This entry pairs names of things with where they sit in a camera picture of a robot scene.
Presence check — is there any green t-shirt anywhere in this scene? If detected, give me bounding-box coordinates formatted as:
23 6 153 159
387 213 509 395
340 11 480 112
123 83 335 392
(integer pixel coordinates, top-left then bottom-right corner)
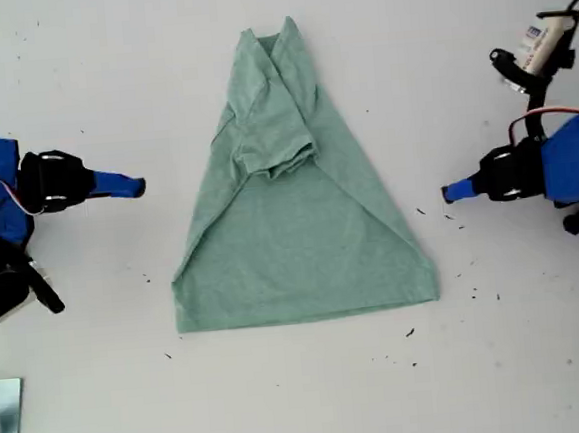
151 5 442 336

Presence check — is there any red white servo wire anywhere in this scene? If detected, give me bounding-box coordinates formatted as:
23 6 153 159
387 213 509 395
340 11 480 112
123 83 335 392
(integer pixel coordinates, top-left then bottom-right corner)
0 165 46 219
505 105 579 170

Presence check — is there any black camera box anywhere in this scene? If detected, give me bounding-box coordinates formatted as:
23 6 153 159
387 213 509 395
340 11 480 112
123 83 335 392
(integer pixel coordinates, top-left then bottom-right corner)
0 264 37 334
513 7 579 79

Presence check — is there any black camera cable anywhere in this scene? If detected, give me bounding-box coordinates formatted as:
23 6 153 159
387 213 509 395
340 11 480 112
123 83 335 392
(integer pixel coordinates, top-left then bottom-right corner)
537 0 579 122

